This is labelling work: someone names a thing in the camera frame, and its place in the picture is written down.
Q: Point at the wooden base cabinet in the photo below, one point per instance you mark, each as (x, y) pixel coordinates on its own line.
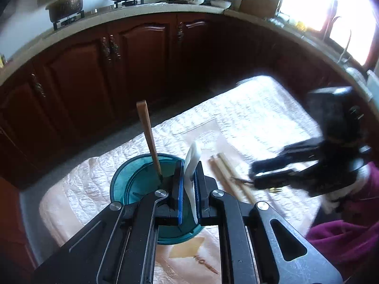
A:
(266, 53)
(74, 80)

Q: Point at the wooden stick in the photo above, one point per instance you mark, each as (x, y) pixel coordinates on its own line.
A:
(148, 136)

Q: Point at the teal plastic bowl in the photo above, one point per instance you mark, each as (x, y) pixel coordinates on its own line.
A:
(133, 180)

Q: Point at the metal faucet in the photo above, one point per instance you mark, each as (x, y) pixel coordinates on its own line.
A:
(345, 50)

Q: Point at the white spoon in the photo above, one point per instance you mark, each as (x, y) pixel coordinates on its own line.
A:
(192, 165)

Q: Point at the window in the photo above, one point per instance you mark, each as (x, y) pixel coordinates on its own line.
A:
(319, 3)

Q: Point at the person's right forearm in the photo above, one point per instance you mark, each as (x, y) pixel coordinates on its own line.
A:
(346, 242)

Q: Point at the pink quilted blanket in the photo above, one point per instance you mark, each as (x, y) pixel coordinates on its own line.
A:
(266, 118)

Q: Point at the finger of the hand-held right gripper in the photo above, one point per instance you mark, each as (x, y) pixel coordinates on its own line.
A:
(281, 179)
(293, 153)

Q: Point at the gas stove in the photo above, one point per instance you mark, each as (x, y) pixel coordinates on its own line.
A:
(118, 3)

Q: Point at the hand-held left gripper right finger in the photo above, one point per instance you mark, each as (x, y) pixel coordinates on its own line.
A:
(197, 195)

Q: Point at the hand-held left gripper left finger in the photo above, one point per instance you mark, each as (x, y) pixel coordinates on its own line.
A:
(179, 195)

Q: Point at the wooden cutting board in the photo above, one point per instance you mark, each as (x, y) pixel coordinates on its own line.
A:
(259, 4)

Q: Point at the metal cooking pot with lid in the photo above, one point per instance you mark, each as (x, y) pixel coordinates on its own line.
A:
(66, 6)

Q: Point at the person's right hand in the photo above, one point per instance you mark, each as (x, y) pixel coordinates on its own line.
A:
(333, 199)

